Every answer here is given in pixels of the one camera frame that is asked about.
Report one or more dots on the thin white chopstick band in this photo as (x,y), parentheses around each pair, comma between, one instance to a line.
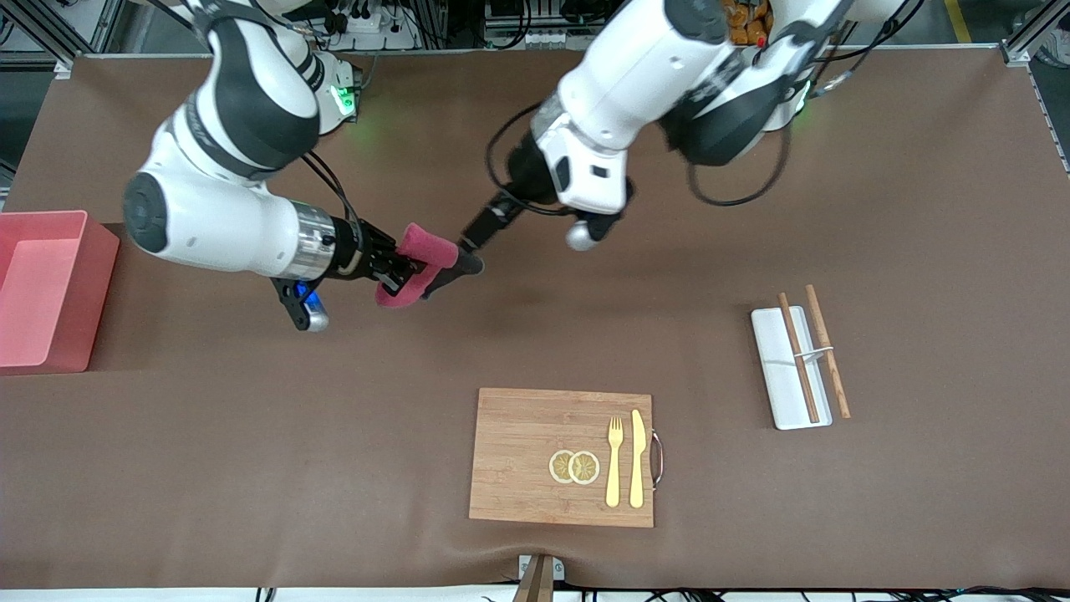
(813,353)

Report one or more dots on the small white bracket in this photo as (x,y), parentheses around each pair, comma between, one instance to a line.
(524,568)

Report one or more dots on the yellow fork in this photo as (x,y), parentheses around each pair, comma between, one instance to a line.
(614,468)

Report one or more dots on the lemon slice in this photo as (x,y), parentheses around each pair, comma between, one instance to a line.
(585,468)
(558,466)

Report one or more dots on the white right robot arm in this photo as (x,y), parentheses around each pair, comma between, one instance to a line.
(217,226)

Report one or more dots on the white rectangular tray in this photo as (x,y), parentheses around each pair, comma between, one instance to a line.
(777,376)

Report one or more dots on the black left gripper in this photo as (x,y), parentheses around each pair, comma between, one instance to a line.
(526,177)

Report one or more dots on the pile of orange snacks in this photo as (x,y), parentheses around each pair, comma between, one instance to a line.
(748,25)

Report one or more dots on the large table cover mat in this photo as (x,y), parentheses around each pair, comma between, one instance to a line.
(669,276)

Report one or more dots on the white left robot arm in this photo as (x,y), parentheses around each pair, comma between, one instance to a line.
(644,75)

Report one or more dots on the white power strip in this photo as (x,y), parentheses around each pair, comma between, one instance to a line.
(535,38)
(376,25)

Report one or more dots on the bamboo cutting board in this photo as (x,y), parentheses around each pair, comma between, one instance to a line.
(518,451)

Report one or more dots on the wooden post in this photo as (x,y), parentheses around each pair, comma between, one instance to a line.
(535,585)

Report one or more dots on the pink plastic bin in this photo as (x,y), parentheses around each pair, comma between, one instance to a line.
(42,301)

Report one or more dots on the pink and grey cloth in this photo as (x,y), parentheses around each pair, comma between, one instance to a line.
(426,247)

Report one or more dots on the yellow knife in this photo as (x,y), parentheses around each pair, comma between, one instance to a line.
(637,460)

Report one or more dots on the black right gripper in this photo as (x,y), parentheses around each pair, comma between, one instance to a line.
(354,252)

